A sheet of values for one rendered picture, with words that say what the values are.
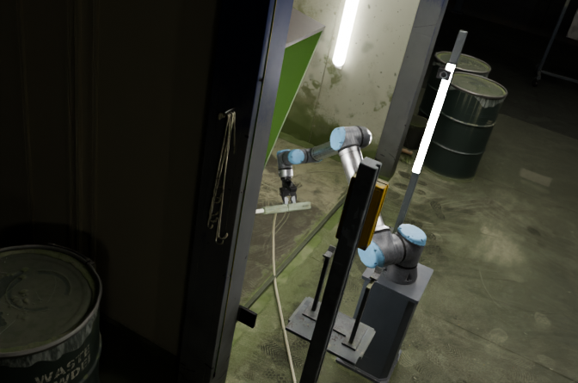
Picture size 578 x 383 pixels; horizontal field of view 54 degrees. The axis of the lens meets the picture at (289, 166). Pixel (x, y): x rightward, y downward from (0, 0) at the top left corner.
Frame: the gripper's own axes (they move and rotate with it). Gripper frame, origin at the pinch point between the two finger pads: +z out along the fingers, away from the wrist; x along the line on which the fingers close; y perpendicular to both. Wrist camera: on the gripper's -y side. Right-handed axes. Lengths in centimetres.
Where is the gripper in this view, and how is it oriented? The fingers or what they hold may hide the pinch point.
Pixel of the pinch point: (290, 208)
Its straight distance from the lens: 353.0
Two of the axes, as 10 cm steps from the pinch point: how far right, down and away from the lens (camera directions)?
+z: 1.0, 9.9, -0.4
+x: -9.3, 0.8, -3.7
